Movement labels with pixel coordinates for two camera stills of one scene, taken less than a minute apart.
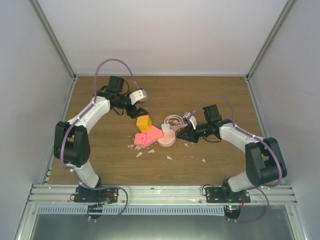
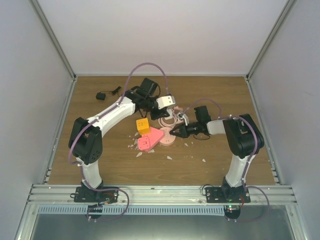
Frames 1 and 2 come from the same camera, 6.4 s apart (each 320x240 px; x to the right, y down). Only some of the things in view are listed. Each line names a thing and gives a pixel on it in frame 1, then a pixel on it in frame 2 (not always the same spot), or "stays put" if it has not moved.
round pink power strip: (168, 139) stays put
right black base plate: (226, 195) stays put
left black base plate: (84, 195) stays put
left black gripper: (135, 113) → (159, 114)
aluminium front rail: (158, 195) stays put
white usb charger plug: (165, 127) → (170, 112)
